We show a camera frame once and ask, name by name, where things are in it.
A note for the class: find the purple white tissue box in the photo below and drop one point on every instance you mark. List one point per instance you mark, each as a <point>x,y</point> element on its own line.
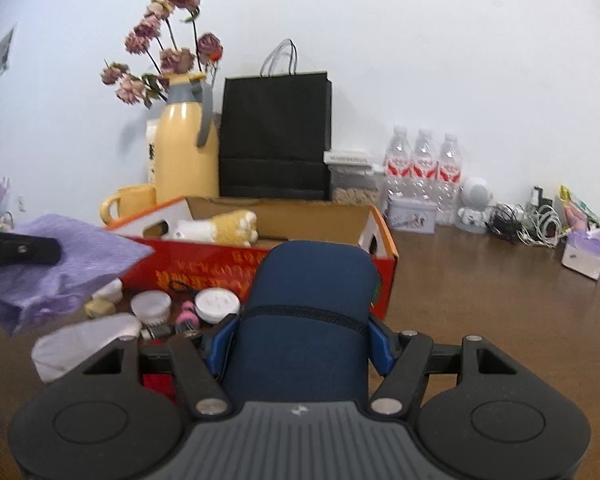
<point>582,253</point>

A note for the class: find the black paper bag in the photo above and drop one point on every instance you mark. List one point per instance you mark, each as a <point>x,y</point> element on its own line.
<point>275,128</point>

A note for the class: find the white robot figurine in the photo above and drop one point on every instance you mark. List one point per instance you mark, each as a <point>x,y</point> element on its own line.
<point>475,198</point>

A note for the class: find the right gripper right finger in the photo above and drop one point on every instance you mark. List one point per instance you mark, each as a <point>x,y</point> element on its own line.
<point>401,360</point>

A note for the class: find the colourful snack packet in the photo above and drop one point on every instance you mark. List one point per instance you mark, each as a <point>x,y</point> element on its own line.
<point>578,214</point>

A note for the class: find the purple towel cloth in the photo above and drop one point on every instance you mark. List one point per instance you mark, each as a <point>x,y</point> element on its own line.
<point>91,257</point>

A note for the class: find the yellow white plush paw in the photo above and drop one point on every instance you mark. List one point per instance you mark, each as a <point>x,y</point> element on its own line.
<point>237,228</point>

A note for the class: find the white jar lid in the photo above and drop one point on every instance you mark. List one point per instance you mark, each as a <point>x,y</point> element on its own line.
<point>152,307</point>

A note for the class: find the white cloth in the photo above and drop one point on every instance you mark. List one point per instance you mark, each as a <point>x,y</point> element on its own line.
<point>55,354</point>

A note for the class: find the red orange cardboard box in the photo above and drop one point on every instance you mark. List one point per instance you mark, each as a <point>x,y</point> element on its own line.
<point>203,265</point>

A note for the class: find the small grey tin box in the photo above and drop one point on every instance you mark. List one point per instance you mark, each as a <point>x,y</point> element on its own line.
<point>409,215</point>

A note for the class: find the navy blue pouch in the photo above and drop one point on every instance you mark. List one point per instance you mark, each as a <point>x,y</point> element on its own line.
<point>303,335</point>

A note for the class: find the white round jar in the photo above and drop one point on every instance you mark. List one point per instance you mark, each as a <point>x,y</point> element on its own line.
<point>214,304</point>

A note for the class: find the water bottle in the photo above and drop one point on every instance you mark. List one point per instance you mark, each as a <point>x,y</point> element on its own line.
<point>450,163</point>
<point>424,166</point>
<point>398,163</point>

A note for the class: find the dried pink flower bouquet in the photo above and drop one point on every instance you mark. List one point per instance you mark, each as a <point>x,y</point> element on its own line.
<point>168,35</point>

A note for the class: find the middle water bottle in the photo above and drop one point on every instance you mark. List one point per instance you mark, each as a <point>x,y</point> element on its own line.
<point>424,166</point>

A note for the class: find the yellow thermos jug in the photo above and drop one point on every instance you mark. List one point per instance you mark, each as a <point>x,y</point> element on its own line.
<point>186,141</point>

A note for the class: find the clear snack container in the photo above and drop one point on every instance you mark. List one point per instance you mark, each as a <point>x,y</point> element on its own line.
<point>355,179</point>

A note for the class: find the yellow ceramic mug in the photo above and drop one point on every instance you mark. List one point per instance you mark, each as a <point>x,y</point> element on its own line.
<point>126,202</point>

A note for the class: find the right water bottle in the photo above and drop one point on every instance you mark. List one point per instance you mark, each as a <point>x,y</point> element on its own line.
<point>450,163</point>

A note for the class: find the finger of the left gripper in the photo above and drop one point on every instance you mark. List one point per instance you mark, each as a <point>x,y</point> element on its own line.
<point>25,249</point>

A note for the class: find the left water bottle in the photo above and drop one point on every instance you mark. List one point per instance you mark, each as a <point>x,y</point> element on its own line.
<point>398,163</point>

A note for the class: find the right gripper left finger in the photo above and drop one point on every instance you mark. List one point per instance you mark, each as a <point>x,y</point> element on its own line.
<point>198,361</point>

